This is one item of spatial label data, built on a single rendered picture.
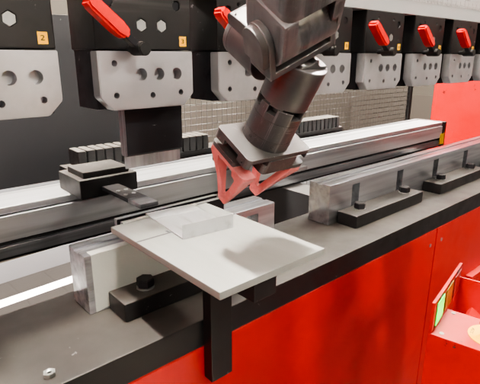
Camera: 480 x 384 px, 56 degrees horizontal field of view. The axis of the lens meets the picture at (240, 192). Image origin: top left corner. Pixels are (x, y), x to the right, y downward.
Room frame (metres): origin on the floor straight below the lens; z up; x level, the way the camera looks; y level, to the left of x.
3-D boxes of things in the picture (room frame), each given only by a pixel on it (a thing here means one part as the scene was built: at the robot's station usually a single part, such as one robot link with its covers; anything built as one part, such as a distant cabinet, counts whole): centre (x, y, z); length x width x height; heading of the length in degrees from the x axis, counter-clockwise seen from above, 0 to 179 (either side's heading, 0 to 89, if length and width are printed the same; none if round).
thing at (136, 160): (0.71, 0.14, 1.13); 0.10 x 0.02 x 0.10; 131
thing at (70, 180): (0.83, 0.24, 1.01); 0.26 x 0.12 x 0.05; 41
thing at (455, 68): (1.35, -0.60, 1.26); 0.15 x 0.09 x 0.17; 131
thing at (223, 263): (0.59, 0.04, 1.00); 0.26 x 0.18 x 0.01; 41
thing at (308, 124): (1.51, -0.18, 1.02); 0.44 x 0.06 x 0.04; 131
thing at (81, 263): (0.74, 0.10, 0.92); 0.39 x 0.06 x 0.10; 131
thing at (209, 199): (0.73, 0.11, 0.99); 0.20 x 0.03 x 0.03; 131
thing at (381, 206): (1.06, -0.36, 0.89); 0.30 x 0.05 x 0.03; 131
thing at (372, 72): (1.08, -0.30, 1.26); 0.15 x 0.09 x 0.17; 131
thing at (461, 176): (1.32, -0.66, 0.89); 0.30 x 0.05 x 0.03; 131
